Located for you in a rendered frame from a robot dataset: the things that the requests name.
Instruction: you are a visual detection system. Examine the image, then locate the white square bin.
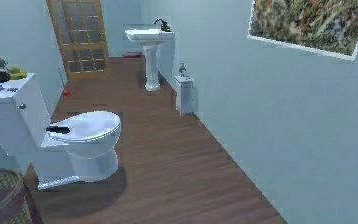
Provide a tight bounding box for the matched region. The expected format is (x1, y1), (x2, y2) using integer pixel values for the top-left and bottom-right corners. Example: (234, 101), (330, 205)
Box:
(173, 75), (196, 116)

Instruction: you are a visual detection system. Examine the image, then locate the red flat floor object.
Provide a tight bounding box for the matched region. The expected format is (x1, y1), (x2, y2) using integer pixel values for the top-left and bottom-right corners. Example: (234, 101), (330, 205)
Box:
(122, 51), (143, 59)

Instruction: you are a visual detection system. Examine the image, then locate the black sink faucet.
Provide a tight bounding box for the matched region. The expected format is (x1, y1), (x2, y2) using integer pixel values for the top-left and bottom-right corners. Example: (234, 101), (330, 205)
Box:
(154, 18), (172, 33)

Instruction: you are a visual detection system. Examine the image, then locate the white toilet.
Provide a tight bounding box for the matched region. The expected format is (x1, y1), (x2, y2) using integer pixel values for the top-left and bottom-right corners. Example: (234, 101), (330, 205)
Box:
(0, 73), (123, 191)

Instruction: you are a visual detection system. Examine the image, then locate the black remote control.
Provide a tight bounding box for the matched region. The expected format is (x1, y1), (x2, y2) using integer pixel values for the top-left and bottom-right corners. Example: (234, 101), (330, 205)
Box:
(45, 125), (71, 135)

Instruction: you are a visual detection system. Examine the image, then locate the wooden glass-paned door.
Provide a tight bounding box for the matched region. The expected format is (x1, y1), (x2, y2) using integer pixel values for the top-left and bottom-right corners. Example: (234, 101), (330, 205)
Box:
(46, 0), (111, 81)

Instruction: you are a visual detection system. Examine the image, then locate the yellow green fruit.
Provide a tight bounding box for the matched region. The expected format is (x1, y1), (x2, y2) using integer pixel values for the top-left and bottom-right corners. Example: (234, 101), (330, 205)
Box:
(7, 65), (29, 81)

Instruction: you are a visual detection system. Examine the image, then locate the black round object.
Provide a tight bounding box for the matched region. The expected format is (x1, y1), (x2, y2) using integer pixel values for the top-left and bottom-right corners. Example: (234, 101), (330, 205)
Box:
(0, 70), (12, 84)

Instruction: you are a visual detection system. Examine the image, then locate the woven brown basket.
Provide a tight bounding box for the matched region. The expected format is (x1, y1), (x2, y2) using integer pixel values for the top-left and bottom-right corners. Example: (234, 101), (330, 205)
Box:
(0, 168), (43, 224)

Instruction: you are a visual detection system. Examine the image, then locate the white pedestal sink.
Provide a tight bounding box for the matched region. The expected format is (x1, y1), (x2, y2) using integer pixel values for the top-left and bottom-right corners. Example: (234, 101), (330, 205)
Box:
(124, 27), (176, 92)

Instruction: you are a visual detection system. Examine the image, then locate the framed mottled wall picture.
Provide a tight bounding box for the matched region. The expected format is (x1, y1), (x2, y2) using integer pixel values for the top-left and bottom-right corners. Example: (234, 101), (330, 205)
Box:
(247, 0), (358, 62)

